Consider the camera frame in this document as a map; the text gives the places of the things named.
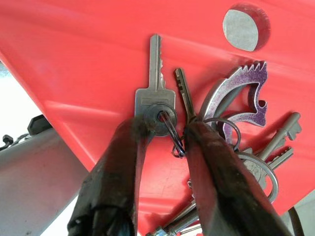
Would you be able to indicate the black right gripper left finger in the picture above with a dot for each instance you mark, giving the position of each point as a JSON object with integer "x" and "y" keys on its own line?
{"x": 108, "y": 186}

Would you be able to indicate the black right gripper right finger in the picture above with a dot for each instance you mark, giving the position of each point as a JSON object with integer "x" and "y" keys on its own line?
{"x": 226, "y": 191}

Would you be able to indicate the bunch of keys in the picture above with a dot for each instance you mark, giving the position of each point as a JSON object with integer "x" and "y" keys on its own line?
{"x": 155, "y": 98}

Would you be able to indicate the red plastic stool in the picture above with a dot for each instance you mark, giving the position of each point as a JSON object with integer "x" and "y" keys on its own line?
{"x": 73, "y": 61}

